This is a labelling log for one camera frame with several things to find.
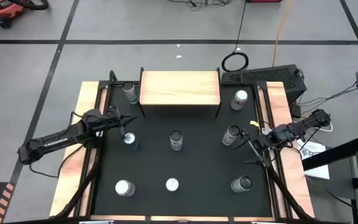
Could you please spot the yellow tag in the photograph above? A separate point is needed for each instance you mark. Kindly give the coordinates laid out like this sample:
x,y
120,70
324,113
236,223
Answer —
x,y
254,123

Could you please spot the slim silver can red text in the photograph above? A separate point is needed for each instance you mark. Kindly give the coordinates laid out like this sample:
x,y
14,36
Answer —
x,y
130,92

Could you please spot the slim Celsius can orange print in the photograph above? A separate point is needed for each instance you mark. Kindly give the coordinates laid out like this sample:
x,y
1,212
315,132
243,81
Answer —
x,y
231,135

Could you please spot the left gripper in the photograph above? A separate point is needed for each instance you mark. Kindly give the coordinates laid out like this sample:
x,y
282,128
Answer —
x,y
112,119

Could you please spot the Diet Coke can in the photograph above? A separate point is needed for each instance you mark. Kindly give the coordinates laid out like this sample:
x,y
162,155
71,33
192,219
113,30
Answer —
x,y
239,100

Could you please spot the blue Red Bull can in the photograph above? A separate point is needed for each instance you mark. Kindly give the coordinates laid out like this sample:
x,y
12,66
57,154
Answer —
x,y
130,140

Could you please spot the grey can with dark top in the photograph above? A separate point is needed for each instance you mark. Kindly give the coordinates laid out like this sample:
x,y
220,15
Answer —
x,y
241,183

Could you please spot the black metal bar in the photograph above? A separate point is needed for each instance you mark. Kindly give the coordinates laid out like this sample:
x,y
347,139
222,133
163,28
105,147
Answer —
x,y
334,153

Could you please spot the sugarfree Red Bull can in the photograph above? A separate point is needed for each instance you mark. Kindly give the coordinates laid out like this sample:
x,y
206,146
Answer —
x,y
172,184

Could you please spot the black table mat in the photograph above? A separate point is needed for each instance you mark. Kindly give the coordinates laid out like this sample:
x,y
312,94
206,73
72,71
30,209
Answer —
x,y
197,168

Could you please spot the black computer case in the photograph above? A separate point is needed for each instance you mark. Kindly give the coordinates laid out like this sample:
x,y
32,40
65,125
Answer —
x,y
266,76

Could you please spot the red box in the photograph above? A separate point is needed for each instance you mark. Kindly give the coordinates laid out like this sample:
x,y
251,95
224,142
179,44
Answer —
x,y
263,1

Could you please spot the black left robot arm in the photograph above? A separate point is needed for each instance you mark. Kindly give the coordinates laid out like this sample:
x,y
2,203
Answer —
x,y
57,138

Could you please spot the wooden shelf with black legs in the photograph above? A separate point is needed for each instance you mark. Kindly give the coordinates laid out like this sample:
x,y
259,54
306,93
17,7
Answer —
x,y
179,88

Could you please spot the slim Celsius can blue print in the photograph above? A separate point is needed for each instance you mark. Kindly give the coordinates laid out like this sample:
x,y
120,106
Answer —
x,y
176,140

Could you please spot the white-topped silver can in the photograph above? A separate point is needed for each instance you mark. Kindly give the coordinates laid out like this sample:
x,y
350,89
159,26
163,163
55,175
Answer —
x,y
125,188

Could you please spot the white paper sheet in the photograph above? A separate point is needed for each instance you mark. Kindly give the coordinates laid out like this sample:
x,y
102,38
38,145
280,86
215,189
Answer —
x,y
312,149

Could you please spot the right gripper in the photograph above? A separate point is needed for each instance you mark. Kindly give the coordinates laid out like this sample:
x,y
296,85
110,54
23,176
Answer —
x,y
263,141

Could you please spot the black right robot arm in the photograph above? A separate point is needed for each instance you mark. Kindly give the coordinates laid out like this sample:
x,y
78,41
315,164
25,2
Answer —
x,y
303,124

